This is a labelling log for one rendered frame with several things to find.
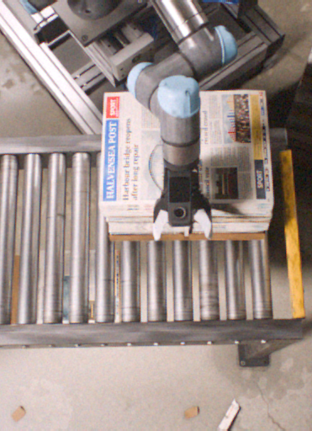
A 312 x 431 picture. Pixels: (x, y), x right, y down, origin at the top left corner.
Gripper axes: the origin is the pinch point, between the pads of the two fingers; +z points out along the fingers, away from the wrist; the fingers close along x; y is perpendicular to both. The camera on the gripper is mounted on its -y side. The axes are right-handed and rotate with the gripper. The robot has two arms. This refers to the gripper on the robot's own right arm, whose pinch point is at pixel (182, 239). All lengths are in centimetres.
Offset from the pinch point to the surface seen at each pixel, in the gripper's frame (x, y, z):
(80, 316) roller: 25.6, 1.8, 26.6
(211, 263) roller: -6.7, 13.0, 19.7
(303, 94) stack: -38, 77, 9
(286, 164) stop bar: -26.4, 32.8, 4.3
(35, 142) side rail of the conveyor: 39, 40, 1
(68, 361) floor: 44, 41, 96
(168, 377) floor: 7, 36, 100
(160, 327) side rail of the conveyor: 6.1, -0.4, 28.3
